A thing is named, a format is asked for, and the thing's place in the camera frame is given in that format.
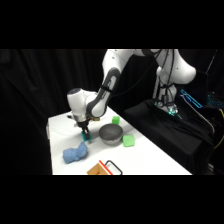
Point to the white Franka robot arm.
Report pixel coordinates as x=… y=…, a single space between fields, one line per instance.
x=115 y=63

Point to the blue crumpled cloth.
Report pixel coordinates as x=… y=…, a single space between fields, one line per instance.
x=75 y=154

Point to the grey bowl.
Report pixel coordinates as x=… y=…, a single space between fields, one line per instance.
x=110 y=134

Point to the blue glowing strip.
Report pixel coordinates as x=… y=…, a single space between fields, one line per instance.
x=190 y=98

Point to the blue cube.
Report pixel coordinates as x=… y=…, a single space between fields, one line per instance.
x=87 y=136

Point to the black curtain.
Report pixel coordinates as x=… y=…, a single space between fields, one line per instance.
x=30 y=100

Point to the small green cube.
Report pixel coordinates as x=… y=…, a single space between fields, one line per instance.
x=115 y=120

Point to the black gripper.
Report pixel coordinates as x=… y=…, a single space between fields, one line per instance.
x=81 y=120

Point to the small green light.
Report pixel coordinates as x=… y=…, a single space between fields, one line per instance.
x=172 y=110

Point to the large green block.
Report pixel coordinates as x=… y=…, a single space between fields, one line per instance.
x=128 y=140

